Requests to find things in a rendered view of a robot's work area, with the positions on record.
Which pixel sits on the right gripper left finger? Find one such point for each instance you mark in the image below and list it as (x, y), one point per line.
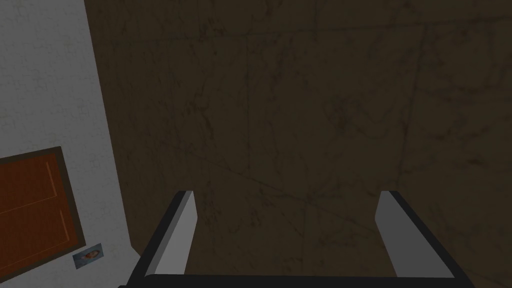
(172, 240)

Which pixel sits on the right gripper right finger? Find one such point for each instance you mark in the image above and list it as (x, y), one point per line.
(412, 244)

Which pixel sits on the orange-brown wooden door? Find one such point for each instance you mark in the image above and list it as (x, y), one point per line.
(32, 208)

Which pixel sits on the small blue wall picture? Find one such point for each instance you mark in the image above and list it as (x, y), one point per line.
(88, 255)

